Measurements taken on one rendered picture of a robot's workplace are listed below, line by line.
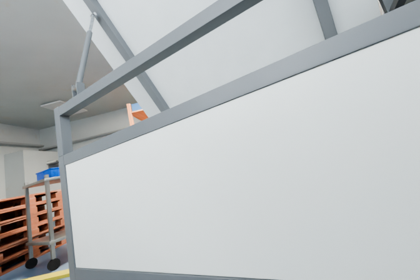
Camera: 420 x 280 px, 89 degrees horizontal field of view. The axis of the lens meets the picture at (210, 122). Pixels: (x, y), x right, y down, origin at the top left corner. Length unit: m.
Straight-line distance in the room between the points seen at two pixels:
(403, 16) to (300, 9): 0.55
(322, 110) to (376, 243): 0.22
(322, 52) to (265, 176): 0.25
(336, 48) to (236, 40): 0.62
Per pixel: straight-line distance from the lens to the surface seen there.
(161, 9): 1.10
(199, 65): 1.08
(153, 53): 0.64
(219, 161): 0.48
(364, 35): 0.45
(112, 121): 8.88
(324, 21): 0.95
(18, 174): 8.95
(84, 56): 1.05
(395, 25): 0.46
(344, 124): 0.42
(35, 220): 3.90
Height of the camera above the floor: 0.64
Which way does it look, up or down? 11 degrees up
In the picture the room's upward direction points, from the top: 13 degrees counter-clockwise
